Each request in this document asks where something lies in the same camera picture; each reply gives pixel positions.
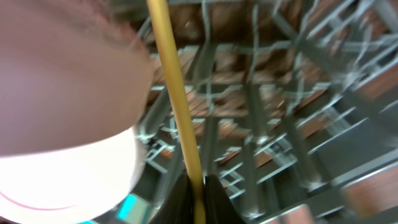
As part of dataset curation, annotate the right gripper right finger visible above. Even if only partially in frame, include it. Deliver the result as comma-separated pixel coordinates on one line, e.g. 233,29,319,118
205,174,246,224

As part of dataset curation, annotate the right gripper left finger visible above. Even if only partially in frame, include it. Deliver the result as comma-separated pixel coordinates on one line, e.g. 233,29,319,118
149,173,193,224

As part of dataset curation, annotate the teal serving tray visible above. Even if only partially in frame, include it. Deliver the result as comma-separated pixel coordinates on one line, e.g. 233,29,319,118
81,194,151,224

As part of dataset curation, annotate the pink bowl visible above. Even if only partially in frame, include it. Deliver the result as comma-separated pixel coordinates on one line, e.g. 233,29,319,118
1,0,154,223

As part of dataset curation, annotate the yellow plastic spoon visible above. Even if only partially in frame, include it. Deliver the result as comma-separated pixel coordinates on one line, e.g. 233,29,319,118
147,0,206,224

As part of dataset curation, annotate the grey dishwasher rack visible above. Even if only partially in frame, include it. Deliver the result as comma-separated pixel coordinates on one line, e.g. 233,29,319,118
108,0,398,224

